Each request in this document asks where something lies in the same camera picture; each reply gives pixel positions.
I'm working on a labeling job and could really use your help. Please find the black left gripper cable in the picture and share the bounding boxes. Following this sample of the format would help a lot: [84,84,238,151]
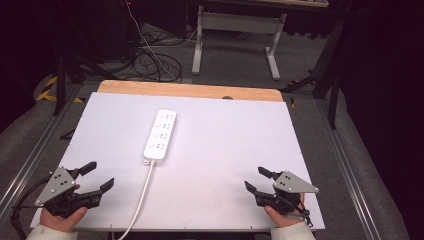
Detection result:
[9,175,52,240]

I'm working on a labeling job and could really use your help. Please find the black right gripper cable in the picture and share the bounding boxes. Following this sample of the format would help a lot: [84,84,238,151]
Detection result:
[290,199,315,228]

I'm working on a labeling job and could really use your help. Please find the aluminium rail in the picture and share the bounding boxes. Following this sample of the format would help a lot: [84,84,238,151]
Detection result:
[315,99,382,240]
[0,84,83,216]

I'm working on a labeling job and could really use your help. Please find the white metal desk frame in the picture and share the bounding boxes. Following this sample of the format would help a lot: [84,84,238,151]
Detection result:
[191,4,288,81]

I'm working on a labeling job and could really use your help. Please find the black floor cables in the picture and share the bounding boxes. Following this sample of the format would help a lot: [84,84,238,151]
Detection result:
[113,44,184,84]

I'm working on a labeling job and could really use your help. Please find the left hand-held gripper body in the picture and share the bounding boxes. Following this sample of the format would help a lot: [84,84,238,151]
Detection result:
[34,164,103,218]

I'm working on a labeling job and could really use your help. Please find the white power strip cable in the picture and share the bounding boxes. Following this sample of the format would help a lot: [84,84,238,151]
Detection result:
[115,159,157,240]

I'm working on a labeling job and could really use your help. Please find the white power strip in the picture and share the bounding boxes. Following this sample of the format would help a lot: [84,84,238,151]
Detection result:
[143,109,178,165]

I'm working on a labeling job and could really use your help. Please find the yellow black floor tape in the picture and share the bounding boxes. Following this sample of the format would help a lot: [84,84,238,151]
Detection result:
[36,75,85,104]

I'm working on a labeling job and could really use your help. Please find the person's right hand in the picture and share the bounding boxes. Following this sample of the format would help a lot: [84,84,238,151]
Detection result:
[264,195,307,229]

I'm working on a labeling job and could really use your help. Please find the white board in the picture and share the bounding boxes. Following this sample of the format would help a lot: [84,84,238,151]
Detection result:
[30,92,326,232]

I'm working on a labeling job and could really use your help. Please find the person's left hand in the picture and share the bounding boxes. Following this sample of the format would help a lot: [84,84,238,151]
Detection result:
[39,206,89,233]

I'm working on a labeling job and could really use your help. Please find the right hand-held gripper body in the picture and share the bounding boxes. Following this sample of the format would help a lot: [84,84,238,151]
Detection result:
[254,170,320,216]

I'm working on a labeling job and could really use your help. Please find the black metal stand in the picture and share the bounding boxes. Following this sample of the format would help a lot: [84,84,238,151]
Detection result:
[279,19,345,130]
[53,51,118,117]

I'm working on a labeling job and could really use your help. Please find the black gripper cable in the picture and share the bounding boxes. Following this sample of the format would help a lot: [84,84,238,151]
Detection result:
[9,175,52,240]
[290,199,315,228]

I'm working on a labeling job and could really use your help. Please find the wooden table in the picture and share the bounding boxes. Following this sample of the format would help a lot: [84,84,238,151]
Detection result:
[96,79,285,103]

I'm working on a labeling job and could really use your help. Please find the thin white floor cable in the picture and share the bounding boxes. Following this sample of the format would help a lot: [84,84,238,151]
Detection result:
[125,0,199,82]

